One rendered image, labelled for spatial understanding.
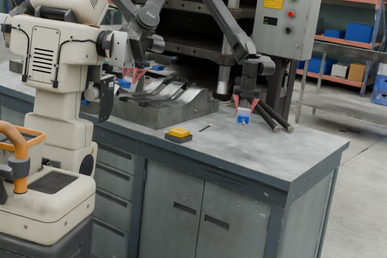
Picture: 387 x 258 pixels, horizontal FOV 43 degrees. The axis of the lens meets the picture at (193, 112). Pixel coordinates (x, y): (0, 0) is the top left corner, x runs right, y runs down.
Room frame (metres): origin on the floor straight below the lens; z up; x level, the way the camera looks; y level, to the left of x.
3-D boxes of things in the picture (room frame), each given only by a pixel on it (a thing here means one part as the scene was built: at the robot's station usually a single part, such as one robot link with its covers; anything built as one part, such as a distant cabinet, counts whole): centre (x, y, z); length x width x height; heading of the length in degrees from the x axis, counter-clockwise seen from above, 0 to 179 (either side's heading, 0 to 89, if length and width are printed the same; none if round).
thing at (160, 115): (2.20, 0.12, 0.87); 0.50 x 0.26 x 0.14; 148
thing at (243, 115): (1.77, -0.19, 0.93); 0.13 x 0.05 x 0.05; 176
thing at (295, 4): (2.68, -0.43, 0.74); 0.31 x 0.22 x 1.47; 58
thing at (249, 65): (1.81, -0.20, 1.12); 0.07 x 0.06 x 0.07; 122
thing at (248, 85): (1.81, -0.19, 1.06); 0.10 x 0.07 x 0.07; 86
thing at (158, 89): (2.19, 0.14, 0.92); 0.35 x 0.16 x 0.09; 148
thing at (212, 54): (3.25, 0.14, 0.96); 1.29 x 0.83 x 0.18; 58
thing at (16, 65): (2.74, 0.97, 0.83); 0.17 x 0.13 x 0.06; 148
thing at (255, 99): (1.81, -0.20, 0.99); 0.07 x 0.07 x 0.09; 86
